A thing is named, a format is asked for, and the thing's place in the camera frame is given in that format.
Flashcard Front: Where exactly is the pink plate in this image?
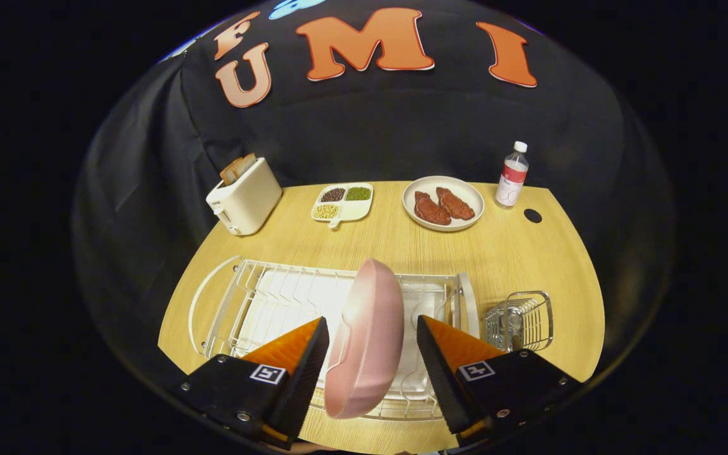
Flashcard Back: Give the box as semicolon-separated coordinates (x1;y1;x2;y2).
324;258;405;420

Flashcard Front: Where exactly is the red meat slice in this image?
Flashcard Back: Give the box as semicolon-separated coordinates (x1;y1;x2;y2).
414;191;452;226
435;186;476;221

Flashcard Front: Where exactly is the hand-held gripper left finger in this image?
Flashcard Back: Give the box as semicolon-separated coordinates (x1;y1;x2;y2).
179;317;331;451

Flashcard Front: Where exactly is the white plate with meat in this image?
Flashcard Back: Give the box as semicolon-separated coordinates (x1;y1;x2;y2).
402;176;485;233

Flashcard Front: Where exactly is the black backdrop cloth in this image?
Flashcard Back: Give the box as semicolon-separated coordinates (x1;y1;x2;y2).
73;0;674;380

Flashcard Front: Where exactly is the white wire dish rack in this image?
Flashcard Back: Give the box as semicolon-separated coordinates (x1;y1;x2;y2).
202;258;482;422

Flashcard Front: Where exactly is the brown bread slice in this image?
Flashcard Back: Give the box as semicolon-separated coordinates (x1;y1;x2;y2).
220;152;257;186

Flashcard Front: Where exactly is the white divided dish with beans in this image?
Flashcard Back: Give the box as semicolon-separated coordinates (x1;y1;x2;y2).
311;182;374;229

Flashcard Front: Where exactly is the metal wire basket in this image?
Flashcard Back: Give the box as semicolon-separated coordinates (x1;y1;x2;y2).
483;290;554;353

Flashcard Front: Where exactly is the white toaster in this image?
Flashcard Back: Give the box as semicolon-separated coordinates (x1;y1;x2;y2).
205;157;283;236

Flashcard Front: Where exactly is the clear bottle with red label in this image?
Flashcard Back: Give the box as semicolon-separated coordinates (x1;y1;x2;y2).
495;141;530;209

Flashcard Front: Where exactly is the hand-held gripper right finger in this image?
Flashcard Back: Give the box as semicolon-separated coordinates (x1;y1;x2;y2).
416;315;583;447

